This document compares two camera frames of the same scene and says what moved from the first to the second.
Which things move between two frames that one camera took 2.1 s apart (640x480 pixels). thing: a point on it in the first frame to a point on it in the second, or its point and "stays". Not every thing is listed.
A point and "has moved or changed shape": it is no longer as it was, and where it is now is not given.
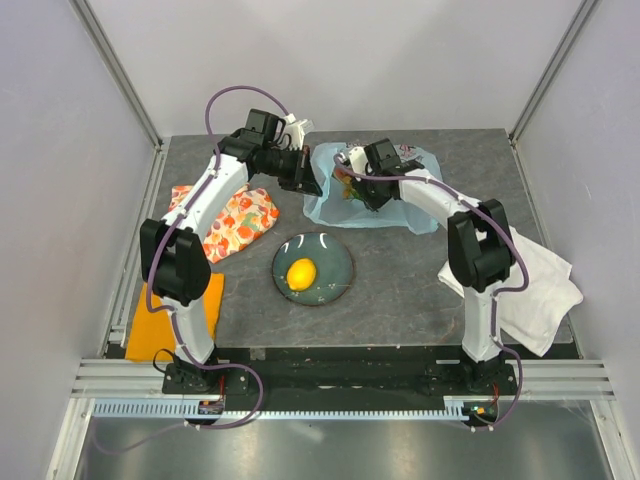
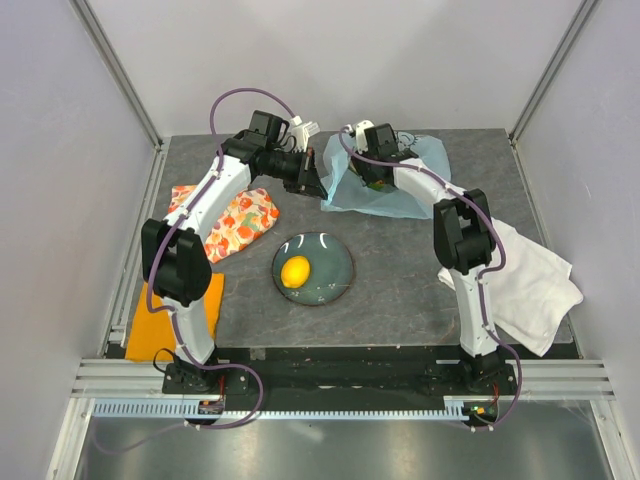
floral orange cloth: (240, 222) stays
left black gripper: (301, 179) stays
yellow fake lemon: (301, 274) has moved or changed shape
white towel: (528, 317) stays
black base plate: (303, 370) stays
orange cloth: (153, 330) stays
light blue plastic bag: (325, 203) has moved or changed shape
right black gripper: (370, 201) to (363, 172)
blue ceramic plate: (333, 264) stays
